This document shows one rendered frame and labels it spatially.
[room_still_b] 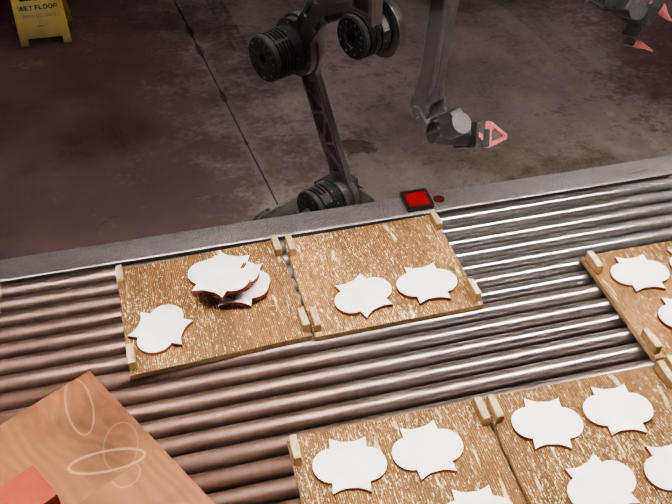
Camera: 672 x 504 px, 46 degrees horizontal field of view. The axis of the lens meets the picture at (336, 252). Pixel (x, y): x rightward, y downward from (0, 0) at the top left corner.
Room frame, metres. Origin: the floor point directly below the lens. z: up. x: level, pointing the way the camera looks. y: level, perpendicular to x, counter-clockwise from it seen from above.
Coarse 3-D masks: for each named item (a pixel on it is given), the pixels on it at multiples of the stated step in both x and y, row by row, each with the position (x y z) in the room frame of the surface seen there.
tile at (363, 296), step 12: (360, 276) 1.40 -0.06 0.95; (336, 288) 1.36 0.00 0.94; (348, 288) 1.36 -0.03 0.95; (360, 288) 1.36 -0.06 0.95; (372, 288) 1.36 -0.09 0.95; (384, 288) 1.36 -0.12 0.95; (336, 300) 1.32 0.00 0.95; (348, 300) 1.32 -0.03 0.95; (360, 300) 1.32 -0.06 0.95; (372, 300) 1.32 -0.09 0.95; (384, 300) 1.32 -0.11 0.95; (348, 312) 1.28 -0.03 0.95; (360, 312) 1.28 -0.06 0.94; (372, 312) 1.29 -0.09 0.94
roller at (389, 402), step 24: (552, 360) 1.16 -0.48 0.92; (576, 360) 1.16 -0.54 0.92; (600, 360) 1.16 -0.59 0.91; (624, 360) 1.17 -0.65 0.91; (432, 384) 1.09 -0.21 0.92; (456, 384) 1.09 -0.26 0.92; (480, 384) 1.09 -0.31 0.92; (504, 384) 1.10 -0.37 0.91; (312, 408) 1.03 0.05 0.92; (336, 408) 1.03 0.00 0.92; (360, 408) 1.03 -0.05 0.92; (384, 408) 1.04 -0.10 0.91; (192, 432) 0.97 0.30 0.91; (216, 432) 0.97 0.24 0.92; (240, 432) 0.97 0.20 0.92; (264, 432) 0.97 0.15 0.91; (288, 432) 0.98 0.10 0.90
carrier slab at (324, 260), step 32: (384, 224) 1.61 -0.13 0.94; (416, 224) 1.61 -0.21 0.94; (288, 256) 1.49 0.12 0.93; (320, 256) 1.49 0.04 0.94; (352, 256) 1.49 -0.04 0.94; (384, 256) 1.49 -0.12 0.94; (416, 256) 1.49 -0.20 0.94; (448, 256) 1.49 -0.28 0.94; (320, 288) 1.37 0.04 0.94; (352, 320) 1.27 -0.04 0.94; (384, 320) 1.27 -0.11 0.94; (416, 320) 1.27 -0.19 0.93
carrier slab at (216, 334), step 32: (192, 256) 1.49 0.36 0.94; (256, 256) 1.49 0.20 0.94; (128, 288) 1.37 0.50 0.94; (160, 288) 1.37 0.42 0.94; (192, 288) 1.37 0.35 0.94; (288, 288) 1.37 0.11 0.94; (128, 320) 1.27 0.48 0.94; (224, 320) 1.27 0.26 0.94; (256, 320) 1.27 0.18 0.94; (288, 320) 1.27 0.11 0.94; (192, 352) 1.17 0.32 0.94; (224, 352) 1.17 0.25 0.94
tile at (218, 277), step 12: (204, 264) 1.38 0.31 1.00; (216, 264) 1.38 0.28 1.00; (228, 264) 1.38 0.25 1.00; (240, 264) 1.38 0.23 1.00; (192, 276) 1.34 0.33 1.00; (204, 276) 1.34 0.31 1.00; (216, 276) 1.34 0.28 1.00; (228, 276) 1.34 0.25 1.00; (240, 276) 1.34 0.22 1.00; (204, 288) 1.30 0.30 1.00; (216, 288) 1.30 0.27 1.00; (228, 288) 1.30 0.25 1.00; (240, 288) 1.30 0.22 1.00
